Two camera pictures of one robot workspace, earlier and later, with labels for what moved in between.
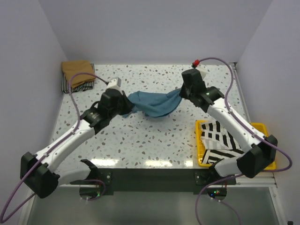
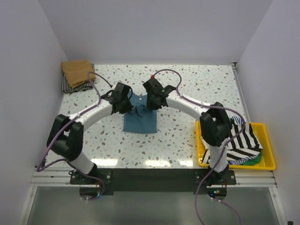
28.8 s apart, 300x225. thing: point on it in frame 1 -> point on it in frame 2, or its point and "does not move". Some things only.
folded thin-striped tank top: (83, 86) does not move
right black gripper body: (185, 93) -> (151, 104)
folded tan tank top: (70, 68) does not move
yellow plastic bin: (261, 127) does not move
